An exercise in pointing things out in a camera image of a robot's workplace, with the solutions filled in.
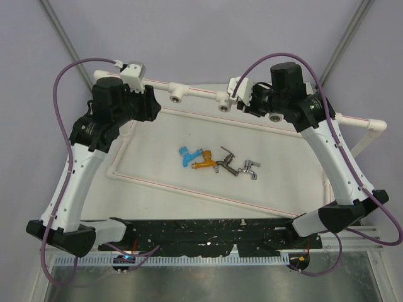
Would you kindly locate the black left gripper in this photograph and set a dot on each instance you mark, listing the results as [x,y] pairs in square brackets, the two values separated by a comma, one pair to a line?
[150,106]

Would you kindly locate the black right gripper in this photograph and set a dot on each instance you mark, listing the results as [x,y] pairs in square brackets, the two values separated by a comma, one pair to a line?
[250,109]

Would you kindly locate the white PVC pipe frame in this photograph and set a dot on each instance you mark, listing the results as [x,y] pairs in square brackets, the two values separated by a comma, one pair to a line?
[292,181]

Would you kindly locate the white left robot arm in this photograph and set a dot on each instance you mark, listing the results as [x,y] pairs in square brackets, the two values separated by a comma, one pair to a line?
[113,104]

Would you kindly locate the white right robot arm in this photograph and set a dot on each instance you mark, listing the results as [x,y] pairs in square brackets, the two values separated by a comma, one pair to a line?
[315,120]

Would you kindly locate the blue plastic faucet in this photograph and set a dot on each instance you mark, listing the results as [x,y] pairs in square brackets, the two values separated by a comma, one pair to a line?
[187,157]

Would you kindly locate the chrome metal faucet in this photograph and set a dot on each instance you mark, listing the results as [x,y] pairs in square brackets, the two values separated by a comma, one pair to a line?
[248,168]

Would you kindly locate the grey metal faucet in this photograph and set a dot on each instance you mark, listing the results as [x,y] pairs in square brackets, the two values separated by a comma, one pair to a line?
[227,161]

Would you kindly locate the orange plastic faucet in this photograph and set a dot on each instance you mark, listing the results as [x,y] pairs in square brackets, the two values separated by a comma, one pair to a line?
[207,162]

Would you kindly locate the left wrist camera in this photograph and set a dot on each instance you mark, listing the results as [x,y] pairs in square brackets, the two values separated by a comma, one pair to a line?
[132,74]

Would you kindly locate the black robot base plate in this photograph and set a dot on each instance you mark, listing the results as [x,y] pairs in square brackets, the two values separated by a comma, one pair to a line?
[252,237]

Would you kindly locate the white slotted cable duct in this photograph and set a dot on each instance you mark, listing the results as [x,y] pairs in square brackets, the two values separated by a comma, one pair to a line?
[232,260]

